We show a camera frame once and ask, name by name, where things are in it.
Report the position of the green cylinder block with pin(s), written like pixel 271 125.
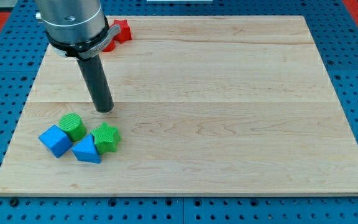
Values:
pixel 73 126

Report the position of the blue cube block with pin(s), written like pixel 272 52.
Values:
pixel 56 141

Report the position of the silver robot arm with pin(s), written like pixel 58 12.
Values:
pixel 78 28

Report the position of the green star block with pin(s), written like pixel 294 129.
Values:
pixel 106 138

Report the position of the red star block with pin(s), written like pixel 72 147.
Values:
pixel 125 33

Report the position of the blue triangle block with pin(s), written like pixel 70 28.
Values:
pixel 86 151

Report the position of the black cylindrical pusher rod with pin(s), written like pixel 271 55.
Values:
pixel 97 84

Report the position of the light wooden board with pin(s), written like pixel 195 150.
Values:
pixel 206 106

